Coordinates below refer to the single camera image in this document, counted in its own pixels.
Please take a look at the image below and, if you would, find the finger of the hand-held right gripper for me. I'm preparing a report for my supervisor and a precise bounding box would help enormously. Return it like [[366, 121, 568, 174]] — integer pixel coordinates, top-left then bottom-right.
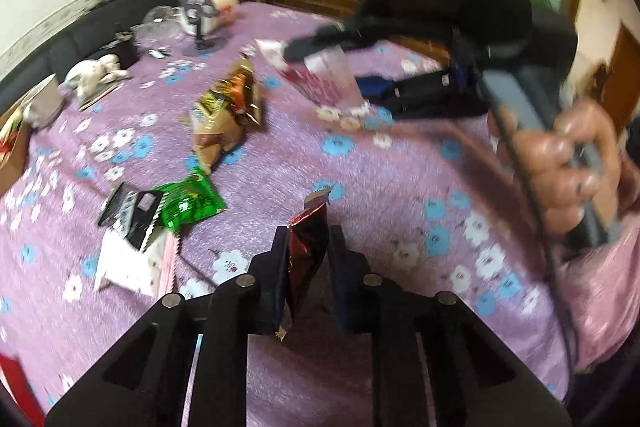
[[357, 69, 491, 120], [282, 24, 381, 60]]

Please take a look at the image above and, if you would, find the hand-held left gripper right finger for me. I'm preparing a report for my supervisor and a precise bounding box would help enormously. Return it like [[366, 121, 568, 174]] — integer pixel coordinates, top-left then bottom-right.
[[327, 225, 573, 427]]

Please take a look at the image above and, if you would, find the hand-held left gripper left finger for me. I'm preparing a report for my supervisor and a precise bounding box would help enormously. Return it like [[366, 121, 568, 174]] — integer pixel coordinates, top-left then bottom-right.
[[45, 225, 291, 427]]

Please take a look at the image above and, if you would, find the maroon snack packet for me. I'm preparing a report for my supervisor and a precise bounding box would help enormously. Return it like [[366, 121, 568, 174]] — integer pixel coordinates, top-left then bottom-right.
[[274, 188, 332, 342]]

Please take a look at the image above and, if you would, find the pink white snack packet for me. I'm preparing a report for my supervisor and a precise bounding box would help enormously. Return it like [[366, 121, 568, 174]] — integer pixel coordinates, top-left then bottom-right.
[[255, 38, 373, 118]]

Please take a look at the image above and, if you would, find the brown snack bag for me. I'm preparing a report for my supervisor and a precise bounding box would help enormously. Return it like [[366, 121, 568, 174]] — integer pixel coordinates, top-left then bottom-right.
[[199, 57, 263, 128]]

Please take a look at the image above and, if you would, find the green snack packet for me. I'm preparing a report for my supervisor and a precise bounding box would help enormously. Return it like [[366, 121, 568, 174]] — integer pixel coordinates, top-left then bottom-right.
[[159, 173, 229, 235]]

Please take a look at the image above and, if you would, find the black white snack packet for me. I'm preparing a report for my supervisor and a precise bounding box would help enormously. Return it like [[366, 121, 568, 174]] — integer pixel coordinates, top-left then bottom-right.
[[96, 182, 166, 253]]

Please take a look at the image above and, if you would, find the red box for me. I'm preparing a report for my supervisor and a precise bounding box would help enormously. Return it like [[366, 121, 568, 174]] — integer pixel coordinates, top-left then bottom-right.
[[0, 353, 47, 427]]

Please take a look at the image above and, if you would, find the person's right hand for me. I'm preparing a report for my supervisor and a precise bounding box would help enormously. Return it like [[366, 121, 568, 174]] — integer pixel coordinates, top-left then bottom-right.
[[487, 99, 640, 238]]

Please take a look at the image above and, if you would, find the purple floral tablecloth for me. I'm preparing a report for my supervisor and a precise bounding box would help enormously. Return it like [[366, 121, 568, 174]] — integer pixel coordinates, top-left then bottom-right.
[[0, 1, 576, 427]]

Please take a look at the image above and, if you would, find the white plastic jar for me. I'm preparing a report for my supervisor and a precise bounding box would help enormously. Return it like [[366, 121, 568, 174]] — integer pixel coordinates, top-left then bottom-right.
[[180, 0, 240, 34]]

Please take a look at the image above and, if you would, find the gold snack bag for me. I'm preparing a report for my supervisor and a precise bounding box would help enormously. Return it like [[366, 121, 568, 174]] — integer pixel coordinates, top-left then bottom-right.
[[189, 107, 247, 174]]

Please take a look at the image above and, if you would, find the white printed snack packet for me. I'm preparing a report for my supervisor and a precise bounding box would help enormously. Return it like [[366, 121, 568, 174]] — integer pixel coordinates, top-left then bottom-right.
[[92, 227, 177, 299]]

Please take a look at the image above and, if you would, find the white figurine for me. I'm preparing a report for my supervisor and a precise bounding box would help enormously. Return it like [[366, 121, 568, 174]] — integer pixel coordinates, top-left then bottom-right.
[[65, 53, 132, 100]]

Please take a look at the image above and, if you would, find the black sofa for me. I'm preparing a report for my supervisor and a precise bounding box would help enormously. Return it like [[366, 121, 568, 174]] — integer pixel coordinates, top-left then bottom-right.
[[0, 0, 201, 88]]

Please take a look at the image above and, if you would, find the person's pink shirt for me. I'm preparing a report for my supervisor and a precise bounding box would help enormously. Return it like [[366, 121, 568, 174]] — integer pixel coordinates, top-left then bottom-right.
[[550, 217, 640, 373]]

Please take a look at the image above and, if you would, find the white cup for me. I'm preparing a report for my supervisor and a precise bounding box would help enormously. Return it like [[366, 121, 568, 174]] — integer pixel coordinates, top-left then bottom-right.
[[22, 73, 65, 128]]

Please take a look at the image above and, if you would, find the cardboard box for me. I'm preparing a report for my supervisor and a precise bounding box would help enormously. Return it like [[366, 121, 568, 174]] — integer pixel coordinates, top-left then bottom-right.
[[0, 104, 33, 198]]

